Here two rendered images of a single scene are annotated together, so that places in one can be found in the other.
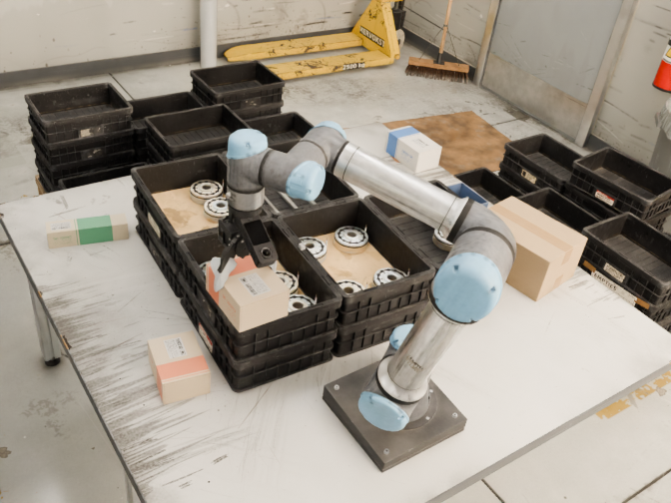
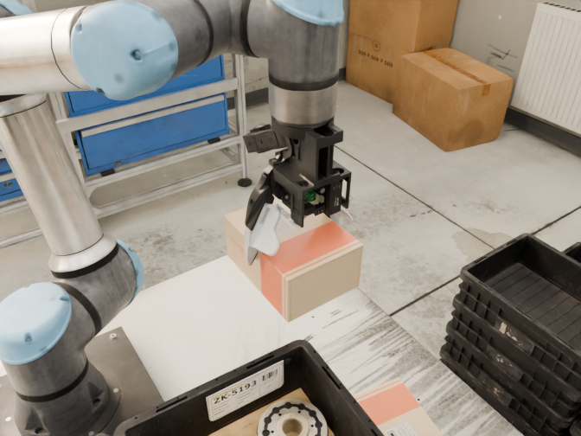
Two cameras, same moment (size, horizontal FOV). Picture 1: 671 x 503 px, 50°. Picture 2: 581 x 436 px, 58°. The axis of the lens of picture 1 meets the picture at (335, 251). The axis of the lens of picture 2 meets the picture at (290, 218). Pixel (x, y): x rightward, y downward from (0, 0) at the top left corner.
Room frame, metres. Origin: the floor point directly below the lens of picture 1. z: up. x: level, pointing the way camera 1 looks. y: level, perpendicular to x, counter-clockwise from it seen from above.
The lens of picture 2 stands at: (1.77, 0.22, 1.55)
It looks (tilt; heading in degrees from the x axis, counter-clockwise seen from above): 37 degrees down; 184
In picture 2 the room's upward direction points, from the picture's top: straight up
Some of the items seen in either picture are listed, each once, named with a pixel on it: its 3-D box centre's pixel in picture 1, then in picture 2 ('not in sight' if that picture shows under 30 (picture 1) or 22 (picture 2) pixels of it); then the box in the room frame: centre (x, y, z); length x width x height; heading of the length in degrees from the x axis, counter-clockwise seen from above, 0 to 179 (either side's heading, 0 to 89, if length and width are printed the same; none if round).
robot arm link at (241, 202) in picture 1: (244, 195); (305, 97); (1.23, 0.20, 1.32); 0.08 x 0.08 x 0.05
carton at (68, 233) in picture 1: (87, 231); not in sight; (1.80, 0.78, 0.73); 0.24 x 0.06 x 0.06; 116
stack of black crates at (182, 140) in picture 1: (199, 168); not in sight; (2.86, 0.68, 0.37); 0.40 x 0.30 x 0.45; 128
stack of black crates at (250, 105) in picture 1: (236, 116); not in sight; (3.42, 0.61, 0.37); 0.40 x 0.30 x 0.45; 129
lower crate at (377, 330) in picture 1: (346, 288); not in sight; (1.65, -0.05, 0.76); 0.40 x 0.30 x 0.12; 35
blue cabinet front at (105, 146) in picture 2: not in sight; (153, 98); (-0.36, -0.54, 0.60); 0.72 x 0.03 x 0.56; 128
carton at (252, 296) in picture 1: (247, 289); (290, 250); (1.21, 0.18, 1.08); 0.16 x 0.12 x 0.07; 38
